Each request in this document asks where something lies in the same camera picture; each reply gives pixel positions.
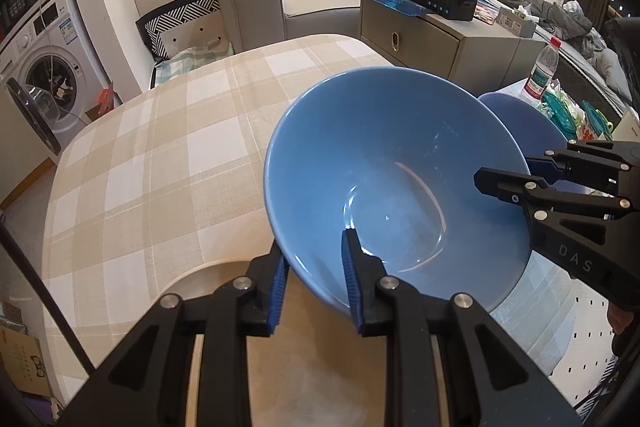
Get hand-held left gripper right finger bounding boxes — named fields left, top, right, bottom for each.
left=341, top=228, right=583, bottom=427

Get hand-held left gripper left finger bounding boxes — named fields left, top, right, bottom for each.
left=57, top=239, right=292, bottom=427

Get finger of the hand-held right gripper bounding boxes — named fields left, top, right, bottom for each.
left=473, top=167, right=609, bottom=221
left=526, top=139, right=639, bottom=196

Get blue bowl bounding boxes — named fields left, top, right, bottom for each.
left=477, top=92, right=581, bottom=198
left=263, top=67, right=533, bottom=320

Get cream plate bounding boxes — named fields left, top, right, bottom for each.
left=162, top=257, right=443, bottom=427

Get person's right hand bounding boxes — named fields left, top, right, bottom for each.
left=606, top=304, right=636, bottom=336

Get white pegboard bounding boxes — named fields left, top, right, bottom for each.
left=547, top=289, right=623, bottom=413

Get white side table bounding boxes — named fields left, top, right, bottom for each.
left=500, top=77, right=640, bottom=188

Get plastic water bottle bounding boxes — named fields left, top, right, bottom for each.
left=520, top=36, right=561, bottom=108

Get beige bedside cabinet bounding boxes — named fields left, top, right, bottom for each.
left=360, top=0, right=548, bottom=92

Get small cardboard box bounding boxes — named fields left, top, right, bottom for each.
left=496, top=4, right=538, bottom=38

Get grey clothes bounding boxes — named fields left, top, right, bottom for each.
left=492, top=0, right=596, bottom=40

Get colourful magazine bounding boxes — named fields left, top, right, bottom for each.
left=472, top=1, right=501, bottom=25

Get green checked cloth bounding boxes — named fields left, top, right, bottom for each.
left=152, top=44, right=233, bottom=90

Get printed cardboard box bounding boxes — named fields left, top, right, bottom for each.
left=0, top=307, right=56, bottom=400

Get black white patterned chair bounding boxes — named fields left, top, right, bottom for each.
left=136, top=0, right=236, bottom=62

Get white washing machine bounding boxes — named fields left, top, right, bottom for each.
left=0, top=0, right=111, bottom=155

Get black pressure cooker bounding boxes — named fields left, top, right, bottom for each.
left=0, top=0, right=38, bottom=32

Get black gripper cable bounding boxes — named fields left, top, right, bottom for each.
left=0, top=217, right=97, bottom=373

